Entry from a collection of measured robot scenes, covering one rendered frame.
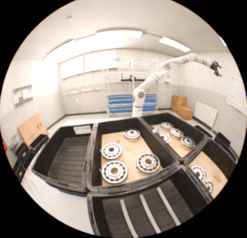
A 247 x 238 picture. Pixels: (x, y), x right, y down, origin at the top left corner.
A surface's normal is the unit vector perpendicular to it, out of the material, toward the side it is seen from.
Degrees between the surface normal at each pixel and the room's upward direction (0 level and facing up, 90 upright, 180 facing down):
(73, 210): 0
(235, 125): 90
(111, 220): 0
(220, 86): 90
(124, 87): 90
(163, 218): 0
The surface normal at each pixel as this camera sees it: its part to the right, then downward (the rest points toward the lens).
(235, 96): -1.00, 0.06
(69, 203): -0.04, -0.92
